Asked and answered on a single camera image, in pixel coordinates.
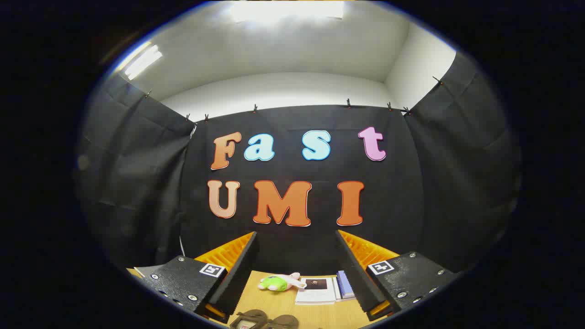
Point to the green and pink plush toy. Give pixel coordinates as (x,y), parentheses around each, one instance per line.
(276,283)

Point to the wide ceiling light panel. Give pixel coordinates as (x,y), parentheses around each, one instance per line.
(288,10)

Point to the long ceiling light strip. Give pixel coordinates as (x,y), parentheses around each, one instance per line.
(142,61)

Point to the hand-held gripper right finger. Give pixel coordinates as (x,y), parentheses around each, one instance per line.
(354,274)

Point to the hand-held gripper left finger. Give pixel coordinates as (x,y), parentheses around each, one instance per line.
(242,269)

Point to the row of black cloth clips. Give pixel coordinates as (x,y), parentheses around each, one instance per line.
(348,103)

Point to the brown fuzzy shoe with bow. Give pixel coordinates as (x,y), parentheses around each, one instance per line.
(285,321)
(256,315)

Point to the white book with portrait cover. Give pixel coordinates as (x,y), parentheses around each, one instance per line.
(315,294)

